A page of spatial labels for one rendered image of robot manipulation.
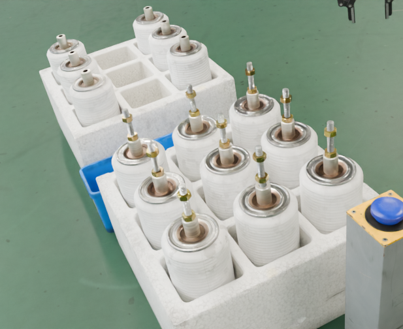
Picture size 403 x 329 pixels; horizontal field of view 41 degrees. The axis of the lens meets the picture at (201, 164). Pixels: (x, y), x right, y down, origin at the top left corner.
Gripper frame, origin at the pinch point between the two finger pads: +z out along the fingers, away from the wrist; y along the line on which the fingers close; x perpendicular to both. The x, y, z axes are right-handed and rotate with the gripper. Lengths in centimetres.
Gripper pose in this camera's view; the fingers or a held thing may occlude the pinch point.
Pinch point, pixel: (370, 14)
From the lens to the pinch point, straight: 125.0
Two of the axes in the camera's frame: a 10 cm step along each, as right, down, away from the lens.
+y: -9.5, 0.5, 3.1
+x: -1.8, 7.2, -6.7
